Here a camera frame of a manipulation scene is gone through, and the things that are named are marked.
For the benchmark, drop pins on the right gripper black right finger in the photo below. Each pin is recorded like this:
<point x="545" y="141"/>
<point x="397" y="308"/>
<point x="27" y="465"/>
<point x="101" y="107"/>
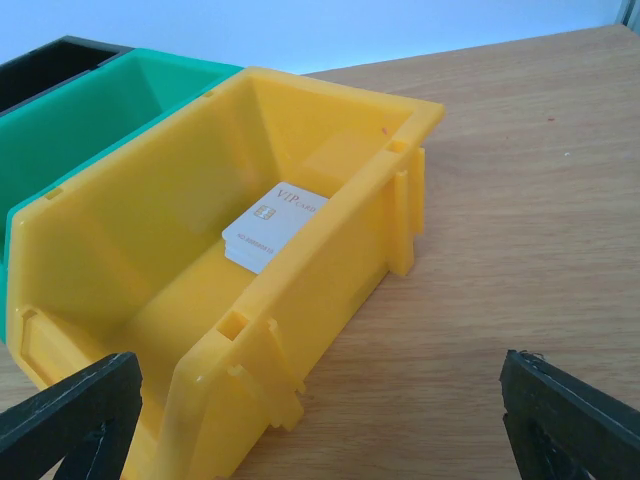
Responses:
<point x="560" y="427"/>

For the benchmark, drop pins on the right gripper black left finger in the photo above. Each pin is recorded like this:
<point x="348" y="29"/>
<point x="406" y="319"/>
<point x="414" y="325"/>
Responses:
<point x="84" y="424"/>

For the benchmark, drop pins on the yellow plastic bin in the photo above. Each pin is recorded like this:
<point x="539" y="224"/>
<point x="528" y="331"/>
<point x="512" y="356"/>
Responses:
<point x="128" y="255"/>

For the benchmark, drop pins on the green plastic bin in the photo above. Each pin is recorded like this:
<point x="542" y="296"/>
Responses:
<point x="54" y="138"/>

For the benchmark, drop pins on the black plastic bin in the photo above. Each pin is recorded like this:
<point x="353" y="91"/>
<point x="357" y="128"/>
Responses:
<point x="50" y="66"/>

